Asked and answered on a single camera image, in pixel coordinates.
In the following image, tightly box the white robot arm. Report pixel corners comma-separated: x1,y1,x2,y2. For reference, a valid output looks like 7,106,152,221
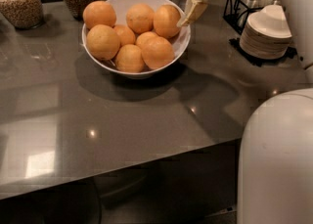
237,0,313,224

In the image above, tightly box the orange top right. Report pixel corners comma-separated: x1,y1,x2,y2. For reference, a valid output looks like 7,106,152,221
154,5,181,39

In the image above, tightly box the orange top middle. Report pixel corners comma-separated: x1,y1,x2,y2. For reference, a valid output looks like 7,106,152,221
126,3,155,34

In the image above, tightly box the orange partly hidden centre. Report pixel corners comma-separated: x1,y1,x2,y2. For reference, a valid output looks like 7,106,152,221
135,31,157,48

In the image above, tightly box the orange front right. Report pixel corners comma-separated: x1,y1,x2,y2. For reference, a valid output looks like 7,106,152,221
142,36,175,69

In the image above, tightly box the small orange centre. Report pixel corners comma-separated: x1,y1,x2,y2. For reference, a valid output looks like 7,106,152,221
113,24,136,46

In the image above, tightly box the orange front middle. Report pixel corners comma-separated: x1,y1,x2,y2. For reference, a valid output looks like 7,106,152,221
114,44,145,73

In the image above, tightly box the orange top left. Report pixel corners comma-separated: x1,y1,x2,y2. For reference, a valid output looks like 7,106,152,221
83,0,116,29

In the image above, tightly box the stack of white plates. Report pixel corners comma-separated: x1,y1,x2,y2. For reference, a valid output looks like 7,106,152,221
240,5,291,60

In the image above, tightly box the orange front left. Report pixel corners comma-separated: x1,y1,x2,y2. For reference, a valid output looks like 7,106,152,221
86,24,120,61

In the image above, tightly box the left glass cereal jar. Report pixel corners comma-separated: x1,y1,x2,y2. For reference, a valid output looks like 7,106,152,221
0,0,44,29

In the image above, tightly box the black wire rack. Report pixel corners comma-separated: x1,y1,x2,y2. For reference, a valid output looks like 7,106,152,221
223,0,296,67

